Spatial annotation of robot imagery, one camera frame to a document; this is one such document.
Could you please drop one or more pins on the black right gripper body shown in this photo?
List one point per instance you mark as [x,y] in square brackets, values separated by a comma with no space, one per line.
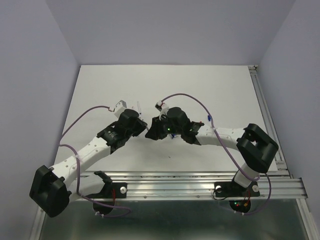
[176,130]

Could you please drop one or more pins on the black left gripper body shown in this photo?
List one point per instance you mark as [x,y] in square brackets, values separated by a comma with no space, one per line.
[138,128]

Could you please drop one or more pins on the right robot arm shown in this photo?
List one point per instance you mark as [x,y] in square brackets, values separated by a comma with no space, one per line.
[256,147]

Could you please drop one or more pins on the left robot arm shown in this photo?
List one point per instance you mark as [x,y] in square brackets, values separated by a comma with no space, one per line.
[53,188]

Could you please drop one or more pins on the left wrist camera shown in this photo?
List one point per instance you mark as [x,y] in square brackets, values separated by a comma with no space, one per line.
[119,108]

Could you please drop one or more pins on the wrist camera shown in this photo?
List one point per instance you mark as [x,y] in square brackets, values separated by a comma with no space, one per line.
[119,108]
[162,107]

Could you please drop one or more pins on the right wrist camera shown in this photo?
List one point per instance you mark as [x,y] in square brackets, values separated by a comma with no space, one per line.
[162,107]

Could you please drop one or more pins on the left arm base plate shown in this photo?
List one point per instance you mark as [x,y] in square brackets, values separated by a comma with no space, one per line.
[114,190]

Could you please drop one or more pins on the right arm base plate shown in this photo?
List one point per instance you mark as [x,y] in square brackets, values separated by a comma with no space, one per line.
[230,189]

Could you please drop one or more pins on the aluminium frame rail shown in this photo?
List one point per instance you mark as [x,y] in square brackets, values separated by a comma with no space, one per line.
[170,182]

